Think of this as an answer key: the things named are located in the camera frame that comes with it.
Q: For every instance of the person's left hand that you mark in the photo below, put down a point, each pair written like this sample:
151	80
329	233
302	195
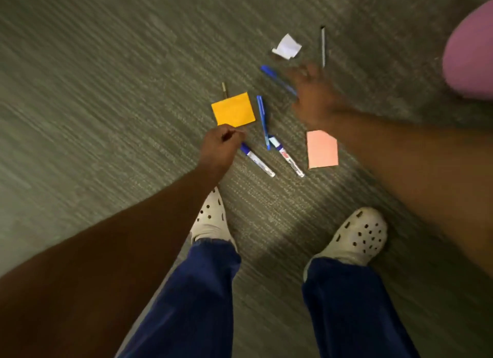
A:
217	149

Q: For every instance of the person's right hand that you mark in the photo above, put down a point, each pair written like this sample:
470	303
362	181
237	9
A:
316	99

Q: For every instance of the person's right fingers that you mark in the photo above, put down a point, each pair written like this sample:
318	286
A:
304	75

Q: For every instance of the person's left fingers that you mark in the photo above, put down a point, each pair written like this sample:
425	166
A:
232	132

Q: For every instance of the person's left forearm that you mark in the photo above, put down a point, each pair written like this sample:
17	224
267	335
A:
96	269

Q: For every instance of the person's right forearm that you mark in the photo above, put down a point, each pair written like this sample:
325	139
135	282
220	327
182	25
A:
420	169

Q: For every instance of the orange sticky note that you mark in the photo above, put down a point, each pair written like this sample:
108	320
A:
233	110

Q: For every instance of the blue ballpoint pen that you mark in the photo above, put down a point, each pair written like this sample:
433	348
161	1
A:
263	121
275	78

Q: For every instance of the white paper scrap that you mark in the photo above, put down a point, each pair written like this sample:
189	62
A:
287	46

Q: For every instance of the thin grey pen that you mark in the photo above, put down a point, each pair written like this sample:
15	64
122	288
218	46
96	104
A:
323	47

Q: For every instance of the white marker with blue cap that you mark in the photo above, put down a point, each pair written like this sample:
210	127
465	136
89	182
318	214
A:
259	161

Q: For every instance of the short brown pencil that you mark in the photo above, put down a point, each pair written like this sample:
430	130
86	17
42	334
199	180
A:
224	89

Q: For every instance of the white marker with red label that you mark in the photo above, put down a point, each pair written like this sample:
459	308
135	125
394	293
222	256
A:
287	156

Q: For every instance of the pink sticky note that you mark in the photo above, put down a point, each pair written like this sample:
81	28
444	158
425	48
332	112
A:
322	149

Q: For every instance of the person's left white clog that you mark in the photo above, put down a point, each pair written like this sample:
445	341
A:
211	219

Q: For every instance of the person's white clog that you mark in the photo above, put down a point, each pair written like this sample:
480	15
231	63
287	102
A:
211	219
356	236

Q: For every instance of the person's right white clog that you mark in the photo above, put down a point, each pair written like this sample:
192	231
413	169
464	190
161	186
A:
356	236

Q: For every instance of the pink rounded object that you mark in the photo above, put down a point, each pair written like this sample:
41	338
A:
472	51

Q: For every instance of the person's left blue trouser leg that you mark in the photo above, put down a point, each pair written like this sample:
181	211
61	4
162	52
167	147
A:
188	303

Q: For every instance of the person's blue trouser leg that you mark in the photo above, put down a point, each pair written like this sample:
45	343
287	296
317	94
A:
188	303
354	311

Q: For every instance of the person's right blue trouser leg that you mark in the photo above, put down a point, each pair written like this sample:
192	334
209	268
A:
354	311

